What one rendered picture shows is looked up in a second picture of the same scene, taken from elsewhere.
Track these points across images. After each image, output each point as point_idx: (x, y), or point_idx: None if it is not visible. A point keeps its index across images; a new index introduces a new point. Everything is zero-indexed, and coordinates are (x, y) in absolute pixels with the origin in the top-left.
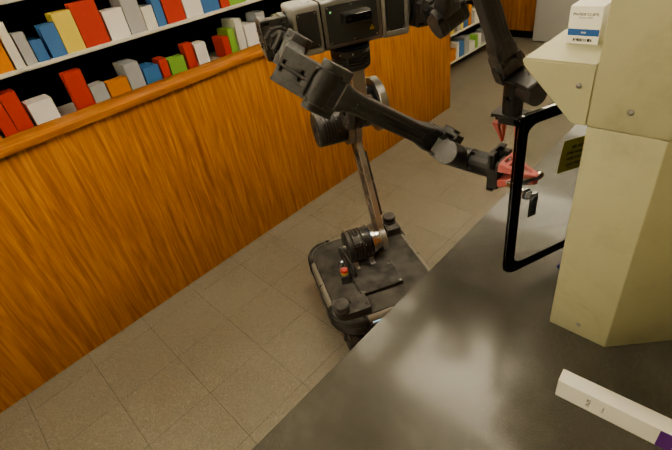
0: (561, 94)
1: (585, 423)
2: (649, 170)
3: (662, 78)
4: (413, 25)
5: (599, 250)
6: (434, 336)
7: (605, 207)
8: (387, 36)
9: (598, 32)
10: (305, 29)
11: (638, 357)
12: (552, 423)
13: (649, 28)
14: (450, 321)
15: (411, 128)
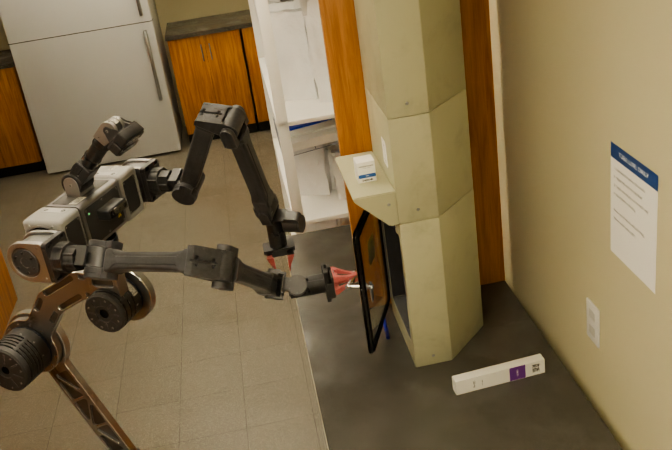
0: (381, 212)
1: (480, 395)
2: (436, 235)
3: (426, 188)
4: (145, 201)
5: (428, 294)
6: (369, 419)
7: (423, 266)
8: (131, 219)
9: (375, 173)
10: (73, 237)
11: (469, 353)
12: (469, 406)
13: (412, 168)
14: (367, 406)
15: (265, 278)
